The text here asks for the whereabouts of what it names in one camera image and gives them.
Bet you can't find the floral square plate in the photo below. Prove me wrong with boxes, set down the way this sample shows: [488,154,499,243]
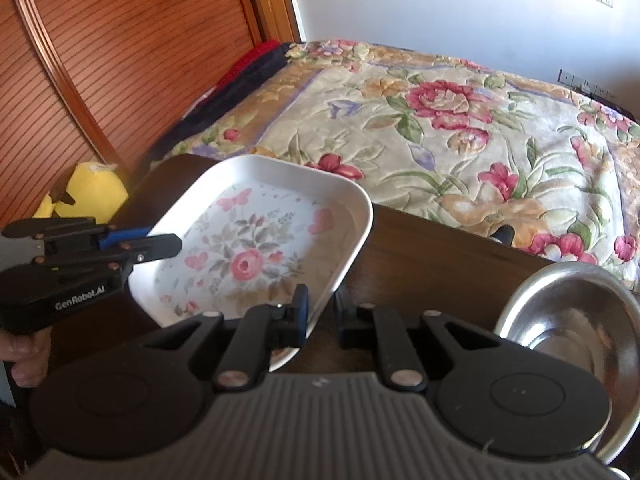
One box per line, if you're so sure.
[127,154,376,373]

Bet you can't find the large steel bowl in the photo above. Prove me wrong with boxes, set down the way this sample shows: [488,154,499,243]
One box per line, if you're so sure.
[495,262,639,464]

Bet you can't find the person left hand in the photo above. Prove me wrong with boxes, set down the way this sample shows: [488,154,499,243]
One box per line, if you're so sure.
[0,328,51,388]

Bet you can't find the yellow plush toy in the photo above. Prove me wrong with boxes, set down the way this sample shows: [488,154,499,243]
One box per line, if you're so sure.
[34,162,128,223]

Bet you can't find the wooden louvered wardrobe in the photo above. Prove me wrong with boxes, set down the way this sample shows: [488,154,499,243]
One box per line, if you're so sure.
[1,0,300,222]

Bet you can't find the floral bed quilt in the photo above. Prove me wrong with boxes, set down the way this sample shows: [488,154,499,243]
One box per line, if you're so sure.
[161,39,639,289]

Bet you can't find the red cloth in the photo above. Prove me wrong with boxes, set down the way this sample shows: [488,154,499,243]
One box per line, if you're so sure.
[186,39,282,115]

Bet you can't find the blue blanket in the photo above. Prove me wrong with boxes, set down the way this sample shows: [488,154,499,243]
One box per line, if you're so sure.
[140,44,288,169]

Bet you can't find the wall power strip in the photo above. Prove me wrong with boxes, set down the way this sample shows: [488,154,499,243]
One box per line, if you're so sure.
[558,70,639,120]

